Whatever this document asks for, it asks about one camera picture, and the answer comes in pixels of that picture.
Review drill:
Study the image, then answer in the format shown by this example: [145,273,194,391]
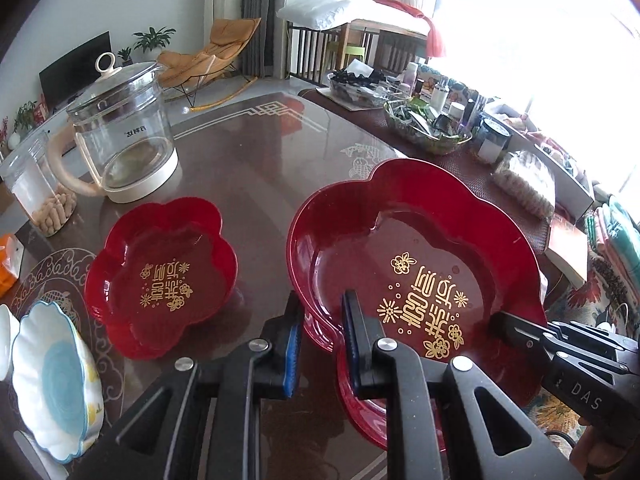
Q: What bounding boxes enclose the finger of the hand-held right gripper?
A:
[492,311,630,361]

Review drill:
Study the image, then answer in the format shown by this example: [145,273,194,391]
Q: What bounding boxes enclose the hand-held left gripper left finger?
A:
[70,291,307,480]

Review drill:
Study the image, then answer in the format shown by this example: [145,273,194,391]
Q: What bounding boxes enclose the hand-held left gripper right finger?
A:
[341,290,576,480]

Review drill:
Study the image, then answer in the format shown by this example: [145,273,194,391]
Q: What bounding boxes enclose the red flower-shaped plate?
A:
[286,158,549,452]
[84,197,239,360]

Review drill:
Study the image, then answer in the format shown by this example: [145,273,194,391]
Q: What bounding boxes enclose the white flower plate blue rim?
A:
[11,300,105,464]

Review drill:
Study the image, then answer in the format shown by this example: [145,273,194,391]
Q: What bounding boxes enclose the white bowl black rim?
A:
[14,431,69,480]

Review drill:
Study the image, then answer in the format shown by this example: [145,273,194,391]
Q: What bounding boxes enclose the person's right hand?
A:
[570,425,640,480]

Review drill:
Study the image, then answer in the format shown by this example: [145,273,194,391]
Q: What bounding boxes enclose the floral rug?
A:
[520,389,583,437]

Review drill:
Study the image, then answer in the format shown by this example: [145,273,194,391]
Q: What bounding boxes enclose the book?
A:
[544,214,592,287]

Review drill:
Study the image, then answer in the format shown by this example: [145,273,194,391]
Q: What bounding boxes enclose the folded green cloths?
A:
[584,195,640,263]

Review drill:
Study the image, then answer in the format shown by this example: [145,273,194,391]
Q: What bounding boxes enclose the clear bag of snacks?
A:
[492,150,557,219]

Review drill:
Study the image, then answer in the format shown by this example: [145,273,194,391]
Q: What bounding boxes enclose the brown table mat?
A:
[299,87,553,256]

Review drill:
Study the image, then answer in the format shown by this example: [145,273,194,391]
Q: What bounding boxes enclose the green glass basket bowl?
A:
[384,97,474,156]

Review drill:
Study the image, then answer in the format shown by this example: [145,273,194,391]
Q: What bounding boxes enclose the white bottle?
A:
[429,77,452,117]

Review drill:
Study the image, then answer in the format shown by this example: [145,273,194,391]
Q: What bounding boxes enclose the clear tray with black items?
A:
[327,67,401,109]

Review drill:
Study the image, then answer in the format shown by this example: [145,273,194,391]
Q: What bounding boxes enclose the glass kettle cream base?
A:
[47,52,179,204]

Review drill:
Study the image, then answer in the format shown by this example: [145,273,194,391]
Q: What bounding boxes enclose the orange tissue pack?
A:
[0,234,24,297]

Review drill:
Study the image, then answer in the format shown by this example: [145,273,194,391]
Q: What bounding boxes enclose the clear jar with peanuts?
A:
[0,132,79,239]

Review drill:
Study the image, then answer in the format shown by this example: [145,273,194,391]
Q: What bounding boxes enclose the orange lounge chair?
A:
[157,17,262,111]

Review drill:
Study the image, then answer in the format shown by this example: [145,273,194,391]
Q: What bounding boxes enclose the red cloth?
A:
[372,0,447,59]

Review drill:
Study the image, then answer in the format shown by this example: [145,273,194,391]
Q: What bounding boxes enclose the white pillow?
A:
[276,0,432,36]

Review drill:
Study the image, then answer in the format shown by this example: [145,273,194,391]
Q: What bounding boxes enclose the grey curtain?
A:
[242,0,289,80]

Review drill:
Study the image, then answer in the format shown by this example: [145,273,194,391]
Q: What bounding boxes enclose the green potted plant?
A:
[132,26,177,54]

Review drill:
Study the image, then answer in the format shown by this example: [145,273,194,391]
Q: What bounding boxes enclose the plant with red flowers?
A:
[0,101,39,147]

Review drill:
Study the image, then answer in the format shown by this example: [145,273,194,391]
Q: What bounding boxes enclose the black television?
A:
[39,31,112,111]

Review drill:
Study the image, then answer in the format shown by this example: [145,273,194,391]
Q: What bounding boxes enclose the wooden bed frame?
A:
[287,19,431,87]

